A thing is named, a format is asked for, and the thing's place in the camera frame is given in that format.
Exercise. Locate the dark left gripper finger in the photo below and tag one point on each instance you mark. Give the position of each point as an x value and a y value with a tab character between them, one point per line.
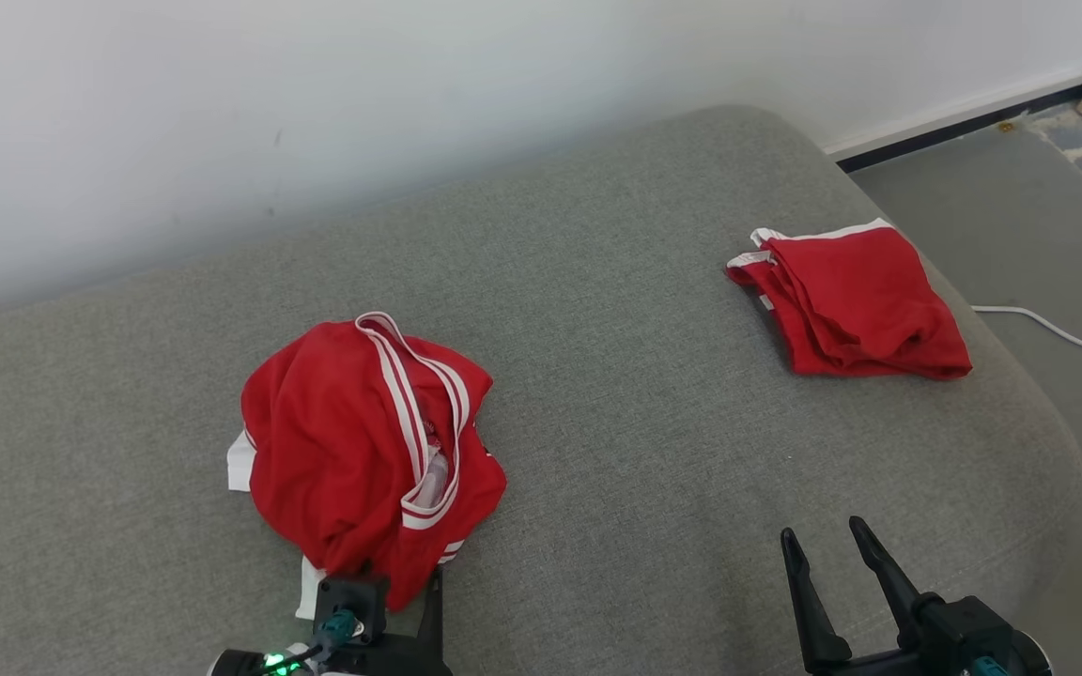
432	610

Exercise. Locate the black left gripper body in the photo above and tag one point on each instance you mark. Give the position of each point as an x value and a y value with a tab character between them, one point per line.
381	657

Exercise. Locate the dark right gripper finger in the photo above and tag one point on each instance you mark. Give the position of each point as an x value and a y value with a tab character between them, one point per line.
888	591
813	620

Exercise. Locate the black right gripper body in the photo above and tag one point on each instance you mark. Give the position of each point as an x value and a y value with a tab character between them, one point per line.
964	638

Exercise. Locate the red jersey white trim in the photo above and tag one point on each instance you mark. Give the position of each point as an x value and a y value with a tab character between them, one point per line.
334	451

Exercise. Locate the red shorts white side stripe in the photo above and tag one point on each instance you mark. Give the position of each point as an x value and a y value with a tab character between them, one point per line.
860	300

